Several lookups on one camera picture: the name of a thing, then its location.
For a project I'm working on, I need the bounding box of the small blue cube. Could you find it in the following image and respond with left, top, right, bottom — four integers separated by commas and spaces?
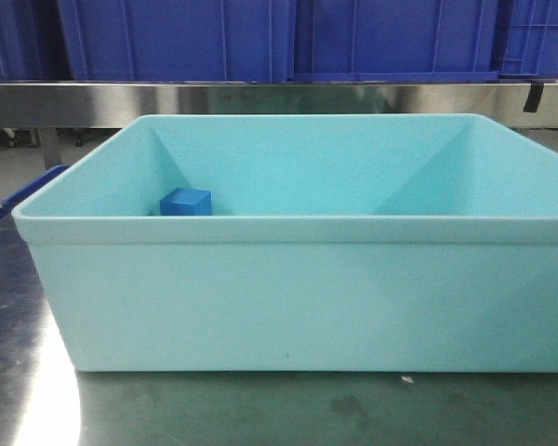
160, 188, 213, 216

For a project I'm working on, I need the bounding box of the light teal plastic tub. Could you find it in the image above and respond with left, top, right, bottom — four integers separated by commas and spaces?
12, 114, 558, 373

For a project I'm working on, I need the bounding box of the large blue crate centre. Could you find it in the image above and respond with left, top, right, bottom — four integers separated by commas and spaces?
59, 1, 498, 84

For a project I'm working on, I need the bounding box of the blue bin edge left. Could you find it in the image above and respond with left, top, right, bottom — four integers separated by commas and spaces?
0, 164, 69, 220

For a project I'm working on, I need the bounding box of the black tape strip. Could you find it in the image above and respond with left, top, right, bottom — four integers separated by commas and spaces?
523, 81, 545, 113

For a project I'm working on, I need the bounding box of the blue crate far right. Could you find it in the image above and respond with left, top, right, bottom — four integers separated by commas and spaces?
492, 1, 558, 78

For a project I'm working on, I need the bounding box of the blue crate far left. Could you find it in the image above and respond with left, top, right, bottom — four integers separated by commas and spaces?
0, 1, 72, 82

